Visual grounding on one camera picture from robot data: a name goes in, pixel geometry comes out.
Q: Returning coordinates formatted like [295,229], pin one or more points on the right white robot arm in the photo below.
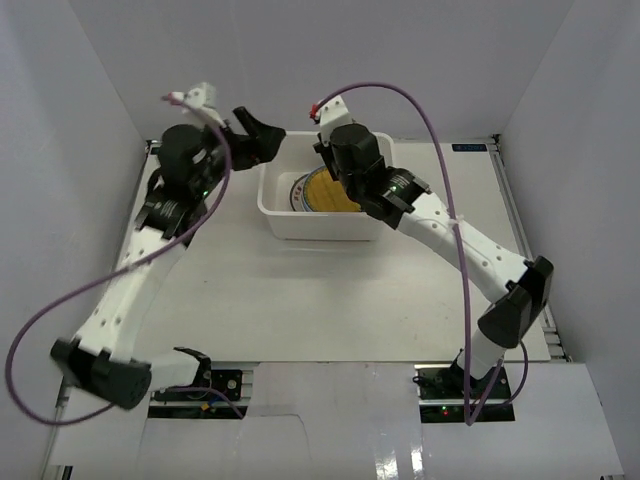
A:
[516,288]

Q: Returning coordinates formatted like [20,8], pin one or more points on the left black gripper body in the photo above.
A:
[245,142]

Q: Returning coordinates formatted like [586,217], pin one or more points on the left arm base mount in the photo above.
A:
[221,394]

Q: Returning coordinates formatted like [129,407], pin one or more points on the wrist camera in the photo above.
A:
[198,104]
[333,114]

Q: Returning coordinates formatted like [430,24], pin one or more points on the white plastic bin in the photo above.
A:
[295,159]

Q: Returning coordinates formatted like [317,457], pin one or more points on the round bamboo tray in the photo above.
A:
[328,196]

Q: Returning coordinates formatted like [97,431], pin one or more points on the orange sunburst pattern plate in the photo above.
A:
[298,197]

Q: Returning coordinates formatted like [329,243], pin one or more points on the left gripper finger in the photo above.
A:
[251,125]
[267,143]

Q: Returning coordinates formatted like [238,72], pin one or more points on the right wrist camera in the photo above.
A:
[333,114]

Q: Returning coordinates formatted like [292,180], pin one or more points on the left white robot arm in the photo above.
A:
[193,161]

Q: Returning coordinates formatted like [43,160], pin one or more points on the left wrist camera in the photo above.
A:
[198,104]

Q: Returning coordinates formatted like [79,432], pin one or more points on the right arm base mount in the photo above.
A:
[441,397]

